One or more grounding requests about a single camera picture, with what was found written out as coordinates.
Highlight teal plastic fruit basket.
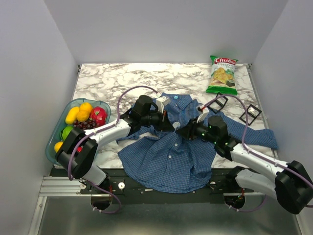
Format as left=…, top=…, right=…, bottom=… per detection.
left=45, top=98, right=111, bottom=166

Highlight green cassava chips bag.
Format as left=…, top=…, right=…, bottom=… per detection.
left=206, top=55, right=238, bottom=95

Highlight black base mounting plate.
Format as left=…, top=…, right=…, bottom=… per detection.
left=79, top=168, right=245, bottom=205

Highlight blue checked shirt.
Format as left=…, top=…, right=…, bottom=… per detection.
left=116, top=93, right=278, bottom=193

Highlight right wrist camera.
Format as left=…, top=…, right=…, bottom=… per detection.
left=197, top=104, right=210, bottom=123

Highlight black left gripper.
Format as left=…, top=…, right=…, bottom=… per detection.
left=141, top=108, right=175, bottom=133

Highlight aluminium frame rail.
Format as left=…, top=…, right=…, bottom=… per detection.
left=39, top=177, right=81, bottom=197

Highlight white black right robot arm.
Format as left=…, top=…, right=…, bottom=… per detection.
left=177, top=116, right=313, bottom=214

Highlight dark purple grapes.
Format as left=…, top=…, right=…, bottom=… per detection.
left=73, top=119, right=97, bottom=130

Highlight yellow pear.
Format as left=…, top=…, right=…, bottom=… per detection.
left=54, top=141, right=63, bottom=153

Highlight yellow mango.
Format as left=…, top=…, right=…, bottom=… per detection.
left=65, top=106, right=80, bottom=125

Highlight orange fruit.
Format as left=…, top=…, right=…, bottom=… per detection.
left=79, top=102, right=93, bottom=113
left=76, top=110, right=90, bottom=122

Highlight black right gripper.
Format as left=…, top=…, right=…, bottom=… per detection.
left=175, top=116, right=218, bottom=144

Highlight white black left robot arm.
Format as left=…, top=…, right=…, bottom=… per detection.
left=55, top=95, right=175, bottom=193

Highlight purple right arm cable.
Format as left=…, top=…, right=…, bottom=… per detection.
left=200, top=94, right=313, bottom=212

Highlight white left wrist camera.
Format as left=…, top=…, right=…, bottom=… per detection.
left=156, top=96, right=171, bottom=114

